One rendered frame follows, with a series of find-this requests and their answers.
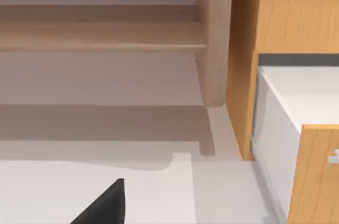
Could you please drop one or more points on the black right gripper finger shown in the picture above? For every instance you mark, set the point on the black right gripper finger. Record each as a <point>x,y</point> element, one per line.
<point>108,205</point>

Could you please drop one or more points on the pale wooden open shelf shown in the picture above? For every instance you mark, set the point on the pale wooden open shelf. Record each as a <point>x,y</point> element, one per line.
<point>132,33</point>

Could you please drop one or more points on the pulled-out white drawer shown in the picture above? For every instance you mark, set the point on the pulled-out white drawer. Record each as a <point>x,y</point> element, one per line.
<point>286,118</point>

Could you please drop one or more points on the pale wooden drawer front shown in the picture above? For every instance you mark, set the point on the pale wooden drawer front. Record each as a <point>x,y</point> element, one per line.
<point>315,176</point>

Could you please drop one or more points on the orange wooden cupboard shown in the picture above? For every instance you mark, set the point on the orange wooden cupboard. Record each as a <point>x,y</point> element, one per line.
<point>286,12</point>

